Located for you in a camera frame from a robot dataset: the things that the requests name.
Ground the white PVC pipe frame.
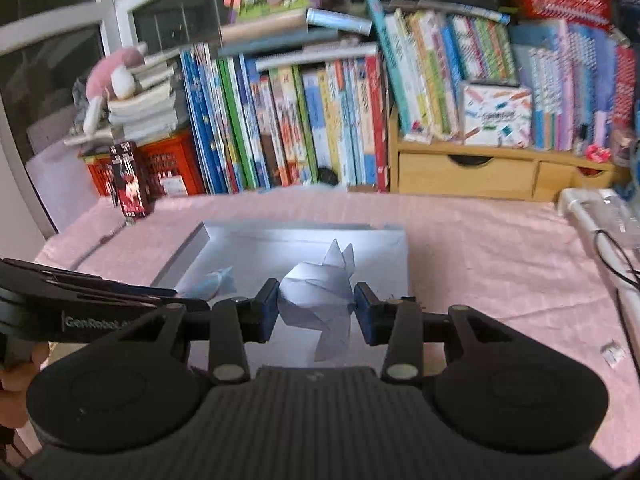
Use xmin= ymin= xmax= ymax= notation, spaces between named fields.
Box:
xmin=556 ymin=188 xmax=639 ymax=332

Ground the smartphone on stand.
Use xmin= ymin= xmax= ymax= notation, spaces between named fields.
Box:
xmin=110 ymin=141 xmax=151 ymax=221

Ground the person's left hand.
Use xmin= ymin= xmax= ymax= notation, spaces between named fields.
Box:
xmin=0 ymin=342 xmax=50 ymax=429

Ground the crumpled white wrapper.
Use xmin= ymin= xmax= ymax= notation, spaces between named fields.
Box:
xmin=600 ymin=340 xmax=626 ymax=368

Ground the small black cube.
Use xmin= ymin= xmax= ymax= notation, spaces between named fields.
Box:
xmin=318 ymin=167 xmax=340 ymax=186

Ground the stack of paperback books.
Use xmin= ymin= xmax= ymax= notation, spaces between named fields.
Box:
xmin=64 ymin=49 xmax=188 ymax=146

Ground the white patterned box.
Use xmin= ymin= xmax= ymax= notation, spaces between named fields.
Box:
xmin=458 ymin=81 xmax=533 ymax=148

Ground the wooden drawer organizer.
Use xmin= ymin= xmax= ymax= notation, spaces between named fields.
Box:
xmin=387 ymin=112 xmax=629 ymax=203

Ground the red plastic crate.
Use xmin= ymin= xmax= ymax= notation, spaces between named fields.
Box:
xmin=79 ymin=128 xmax=205 ymax=197

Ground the white coiled phone cable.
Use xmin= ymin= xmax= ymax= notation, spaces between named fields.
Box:
xmin=69 ymin=219 xmax=132 ymax=271

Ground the row of upright books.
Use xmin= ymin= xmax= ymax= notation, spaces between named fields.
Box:
xmin=180 ymin=41 xmax=388 ymax=194

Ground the pink bunny plush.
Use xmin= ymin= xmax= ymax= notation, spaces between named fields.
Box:
xmin=81 ymin=45 xmax=149 ymax=137

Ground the white shallow box tray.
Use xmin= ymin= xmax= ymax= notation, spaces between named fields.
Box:
xmin=151 ymin=221 xmax=410 ymax=372

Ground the black cable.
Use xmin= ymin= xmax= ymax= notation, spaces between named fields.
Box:
xmin=591 ymin=228 xmax=640 ymax=361

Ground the white paper origami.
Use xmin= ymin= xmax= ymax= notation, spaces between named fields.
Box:
xmin=278 ymin=240 xmax=356 ymax=362

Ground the second row of books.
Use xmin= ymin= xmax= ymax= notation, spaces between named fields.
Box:
xmin=366 ymin=0 xmax=639 ymax=162

